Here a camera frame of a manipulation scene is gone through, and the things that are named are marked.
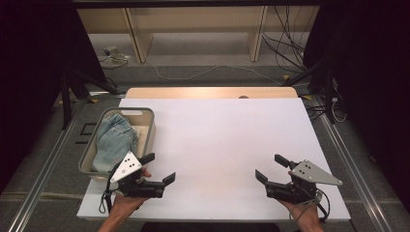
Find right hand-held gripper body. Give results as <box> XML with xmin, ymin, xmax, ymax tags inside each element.
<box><xmin>265</xmin><ymin>159</ymin><xmax>343</xmax><ymax>205</ymax></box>

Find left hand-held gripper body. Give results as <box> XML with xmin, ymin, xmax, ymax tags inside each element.
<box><xmin>109</xmin><ymin>150</ymin><xmax>166</xmax><ymax>199</ymax></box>

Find beige plastic basket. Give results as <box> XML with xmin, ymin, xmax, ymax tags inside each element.
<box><xmin>77</xmin><ymin>106</ymin><xmax>157</xmax><ymax>182</ymax></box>

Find light blue denim shorts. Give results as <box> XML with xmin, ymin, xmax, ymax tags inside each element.
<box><xmin>91</xmin><ymin>113</ymin><xmax>139</xmax><ymax>173</ymax></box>

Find person's left hand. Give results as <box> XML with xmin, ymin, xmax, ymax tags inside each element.
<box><xmin>110</xmin><ymin>167</ymin><xmax>153</xmax><ymax>216</ymax></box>

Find person's right hand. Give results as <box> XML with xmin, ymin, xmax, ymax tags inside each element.
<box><xmin>278</xmin><ymin>199</ymin><xmax>324</xmax><ymax>226</ymax></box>

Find white board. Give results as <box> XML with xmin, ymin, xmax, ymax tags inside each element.
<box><xmin>76</xmin><ymin>97</ymin><xmax>352</xmax><ymax>222</ymax></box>

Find person's dark clothing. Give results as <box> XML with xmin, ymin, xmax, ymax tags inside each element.
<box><xmin>140</xmin><ymin>221</ymin><xmax>282</xmax><ymax>232</ymax></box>

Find black tripod stand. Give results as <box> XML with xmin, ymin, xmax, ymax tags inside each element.
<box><xmin>282</xmin><ymin>54</ymin><xmax>337</xmax><ymax>125</ymax></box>
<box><xmin>60</xmin><ymin>69</ymin><xmax>121</xmax><ymax>131</ymax></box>

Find wooden table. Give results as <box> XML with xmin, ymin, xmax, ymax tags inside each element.
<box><xmin>125</xmin><ymin>86</ymin><xmax>299</xmax><ymax>100</ymax></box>

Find grey power adapter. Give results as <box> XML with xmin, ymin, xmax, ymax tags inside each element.
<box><xmin>102</xmin><ymin>45</ymin><xmax>120</xmax><ymax>57</ymax></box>

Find black curtain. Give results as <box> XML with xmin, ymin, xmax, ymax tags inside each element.
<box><xmin>0</xmin><ymin>0</ymin><xmax>107</xmax><ymax>194</ymax></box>
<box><xmin>303</xmin><ymin>0</ymin><xmax>410</xmax><ymax>207</ymax></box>

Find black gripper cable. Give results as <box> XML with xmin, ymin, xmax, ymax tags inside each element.
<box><xmin>98</xmin><ymin>160</ymin><xmax>122</xmax><ymax>215</ymax></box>
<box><xmin>288</xmin><ymin>188</ymin><xmax>332</xmax><ymax>224</ymax></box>

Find aluminium floor rail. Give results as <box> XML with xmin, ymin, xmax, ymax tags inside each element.
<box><xmin>310</xmin><ymin>95</ymin><xmax>395</xmax><ymax>232</ymax></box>
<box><xmin>6</xmin><ymin>96</ymin><xmax>85</xmax><ymax>232</ymax></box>

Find tangled floor cables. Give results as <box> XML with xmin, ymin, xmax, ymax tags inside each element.
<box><xmin>304</xmin><ymin>96</ymin><xmax>348</xmax><ymax>124</ymax></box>

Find short aluminium rail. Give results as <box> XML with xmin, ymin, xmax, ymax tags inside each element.
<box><xmin>86</xmin><ymin>90</ymin><xmax>128</xmax><ymax>99</ymax></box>

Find coiled white cable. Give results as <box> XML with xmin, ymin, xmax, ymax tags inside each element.
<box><xmin>99</xmin><ymin>52</ymin><xmax>132</xmax><ymax>71</ymax></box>

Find long white floor cable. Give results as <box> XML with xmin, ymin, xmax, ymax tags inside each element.
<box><xmin>146</xmin><ymin>60</ymin><xmax>284</xmax><ymax>86</ymax></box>

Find hanging black cable bundle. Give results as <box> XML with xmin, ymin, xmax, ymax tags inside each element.
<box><xmin>261</xmin><ymin>5</ymin><xmax>310</xmax><ymax>73</ymax></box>

